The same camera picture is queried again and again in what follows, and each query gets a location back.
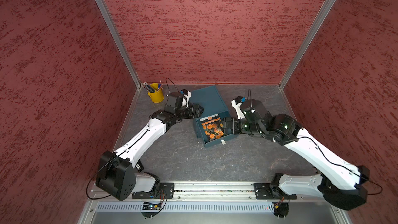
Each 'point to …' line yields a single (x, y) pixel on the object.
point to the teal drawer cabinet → (212, 103)
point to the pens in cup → (145, 85)
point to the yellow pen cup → (157, 96)
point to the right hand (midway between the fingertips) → (225, 128)
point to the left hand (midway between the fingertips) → (196, 113)
